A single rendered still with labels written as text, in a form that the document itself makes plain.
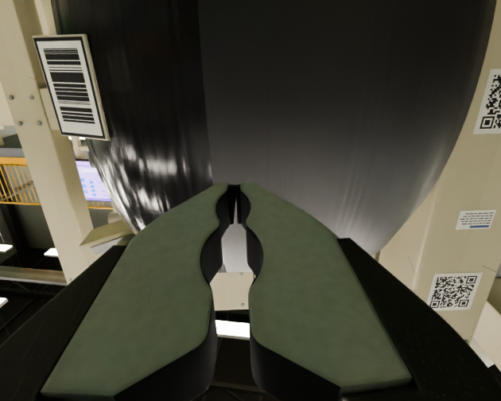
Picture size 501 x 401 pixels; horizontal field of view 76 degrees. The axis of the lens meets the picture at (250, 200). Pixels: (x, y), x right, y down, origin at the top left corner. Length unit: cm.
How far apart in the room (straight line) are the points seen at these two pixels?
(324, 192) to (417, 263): 35
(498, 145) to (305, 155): 35
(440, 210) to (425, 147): 28
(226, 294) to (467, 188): 59
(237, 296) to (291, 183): 67
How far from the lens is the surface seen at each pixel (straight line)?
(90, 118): 23
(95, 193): 451
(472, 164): 51
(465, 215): 54
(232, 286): 85
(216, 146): 20
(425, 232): 53
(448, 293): 62
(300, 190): 23
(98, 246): 101
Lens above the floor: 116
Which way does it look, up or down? 25 degrees up
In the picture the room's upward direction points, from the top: 179 degrees clockwise
